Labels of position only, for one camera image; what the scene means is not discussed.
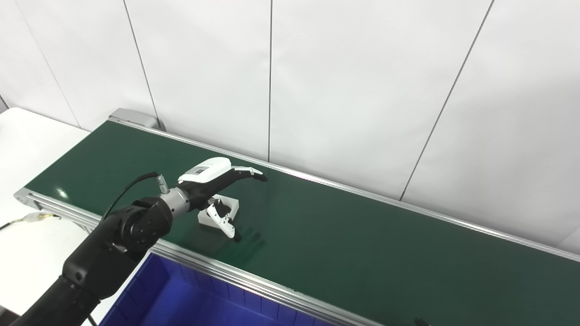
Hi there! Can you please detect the white square ring part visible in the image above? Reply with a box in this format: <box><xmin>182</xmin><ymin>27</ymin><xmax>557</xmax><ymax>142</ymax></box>
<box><xmin>198</xmin><ymin>195</ymin><xmax>239</xmax><ymax>229</ymax></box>

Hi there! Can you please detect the blue bin with white parts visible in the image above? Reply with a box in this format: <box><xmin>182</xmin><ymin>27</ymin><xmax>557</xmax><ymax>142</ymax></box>
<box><xmin>100</xmin><ymin>253</ymin><xmax>345</xmax><ymax>326</ymax></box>

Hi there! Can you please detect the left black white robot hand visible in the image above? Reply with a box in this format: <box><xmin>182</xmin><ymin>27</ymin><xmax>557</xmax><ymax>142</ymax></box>
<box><xmin>178</xmin><ymin>157</ymin><xmax>268</xmax><ymax>243</ymax></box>

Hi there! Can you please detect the green conveyor belt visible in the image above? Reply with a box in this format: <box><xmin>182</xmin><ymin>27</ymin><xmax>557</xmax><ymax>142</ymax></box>
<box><xmin>14</xmin><ymin>108</ymin><xmax>580</xmax><ymax>326</ymax></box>
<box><xmin>25</xmin><ymin>120</ymin><xmax>580</xmax><ymax>326</ymax></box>

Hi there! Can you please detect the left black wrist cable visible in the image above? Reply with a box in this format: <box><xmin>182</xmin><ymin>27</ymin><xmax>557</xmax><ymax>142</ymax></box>
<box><xmin>102</xmin><ymin>171</ymin><xmax>169</xmax><ymax>222</ymax></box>

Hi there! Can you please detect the wire with white connector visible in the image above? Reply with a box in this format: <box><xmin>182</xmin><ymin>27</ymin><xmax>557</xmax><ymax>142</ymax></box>
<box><xmin>0</xmin><ymin>212</ymin><xmax>62</xmax><ymax>231</ymax></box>

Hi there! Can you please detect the grey conveyor motor housing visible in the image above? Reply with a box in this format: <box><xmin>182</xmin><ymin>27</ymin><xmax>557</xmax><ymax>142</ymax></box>
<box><xmin>109</xmin><ymin>108</ymin><xmax>160</xmax><ymax>130</ymax></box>

